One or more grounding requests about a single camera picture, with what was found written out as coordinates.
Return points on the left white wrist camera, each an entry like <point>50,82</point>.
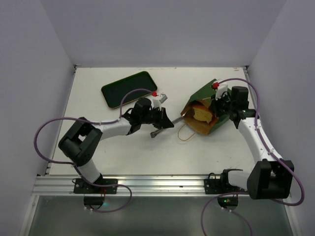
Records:
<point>159,100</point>

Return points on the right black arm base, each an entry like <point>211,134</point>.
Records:
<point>218,184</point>

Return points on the yellow round fake bread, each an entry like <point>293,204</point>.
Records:
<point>201,113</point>

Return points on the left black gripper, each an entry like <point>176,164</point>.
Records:
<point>160,118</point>

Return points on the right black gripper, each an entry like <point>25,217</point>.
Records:
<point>217,108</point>

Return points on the metal tongs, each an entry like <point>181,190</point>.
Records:
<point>175,121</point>

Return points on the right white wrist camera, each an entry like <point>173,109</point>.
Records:
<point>221,89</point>

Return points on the dark green tray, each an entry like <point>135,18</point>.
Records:
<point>114,92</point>

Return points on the green brown paper bag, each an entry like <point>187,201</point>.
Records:
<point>203,96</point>

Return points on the aluminium rail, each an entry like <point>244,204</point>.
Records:
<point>141,186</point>

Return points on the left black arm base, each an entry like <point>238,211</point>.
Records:
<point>101,186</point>

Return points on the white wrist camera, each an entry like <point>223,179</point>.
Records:
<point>221,89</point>
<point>159,100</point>

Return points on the orange fake bread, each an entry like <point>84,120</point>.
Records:
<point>214,120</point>

